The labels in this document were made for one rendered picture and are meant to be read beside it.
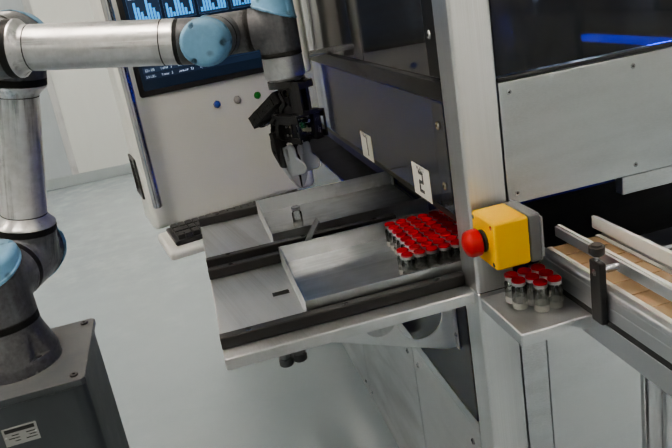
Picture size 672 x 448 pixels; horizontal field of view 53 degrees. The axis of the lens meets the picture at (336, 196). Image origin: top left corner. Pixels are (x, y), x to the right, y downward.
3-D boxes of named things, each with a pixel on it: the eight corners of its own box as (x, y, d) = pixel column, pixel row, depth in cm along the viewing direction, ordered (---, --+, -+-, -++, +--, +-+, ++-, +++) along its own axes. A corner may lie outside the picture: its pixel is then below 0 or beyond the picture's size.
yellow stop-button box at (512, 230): (518, 243, 102) (514, 199, 100) (543, 260, 95) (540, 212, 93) (472, 255, 100) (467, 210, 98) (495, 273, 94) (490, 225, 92)
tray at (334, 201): (390, 183, 169) (388, 170, 168) (429, 212, 144) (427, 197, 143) (258, 214, 162) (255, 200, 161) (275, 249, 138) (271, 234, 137)
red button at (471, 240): (483, 247, 99) (481, 222, 98) (496, 256, 95) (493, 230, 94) (459, 253, 98) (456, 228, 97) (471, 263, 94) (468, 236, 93)
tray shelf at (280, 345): (385, 186, 174) (384, 179, 173) (520, 290, 108) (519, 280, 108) (201, 228, 165) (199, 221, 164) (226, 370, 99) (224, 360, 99)
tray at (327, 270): (443, 223, 137) (441, 207, 136) (504, 269, 112) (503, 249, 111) (281, 263, 130) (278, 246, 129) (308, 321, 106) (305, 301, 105)
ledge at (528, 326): (560, 286, 107) (560, 275, 107) (611, 321, 95) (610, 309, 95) (481, 308, 105) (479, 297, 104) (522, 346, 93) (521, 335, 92)
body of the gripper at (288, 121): (300, 149, 122) (289, 83, 118) (270, 146, 128) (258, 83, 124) (330, 137, 127) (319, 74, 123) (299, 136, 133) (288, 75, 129)
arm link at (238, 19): (178, 19, 114) (241, 9, 113) (192, 16, 125) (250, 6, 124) (188, 66, 116) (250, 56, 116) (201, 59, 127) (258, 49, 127)
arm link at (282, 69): (253, 60, 123) (286, 52, 128) (258, 85, 125) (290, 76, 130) (279, 58, 118) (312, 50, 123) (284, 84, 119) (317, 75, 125)
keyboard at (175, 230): (300, 194, 198) (298, 186, 198) (318, 204, 186) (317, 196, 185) (166, 232, 184) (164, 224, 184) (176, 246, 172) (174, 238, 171)
